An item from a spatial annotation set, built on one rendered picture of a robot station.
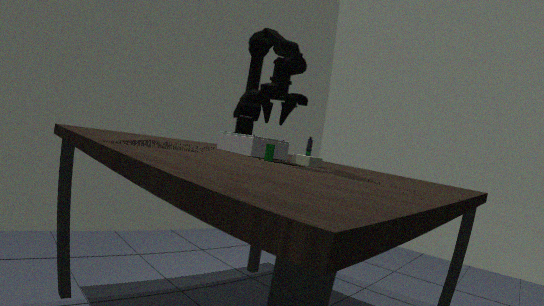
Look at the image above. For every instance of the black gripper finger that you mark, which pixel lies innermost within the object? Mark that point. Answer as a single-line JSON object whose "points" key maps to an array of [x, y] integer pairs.
{"points": [[267, 107], [286, 109]]}

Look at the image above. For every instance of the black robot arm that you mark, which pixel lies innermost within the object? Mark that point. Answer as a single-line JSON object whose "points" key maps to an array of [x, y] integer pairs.
{"points": [[292, 64]]}

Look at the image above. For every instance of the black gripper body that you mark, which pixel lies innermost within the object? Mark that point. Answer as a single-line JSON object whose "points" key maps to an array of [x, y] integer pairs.
{"points": [[292, 98]]}

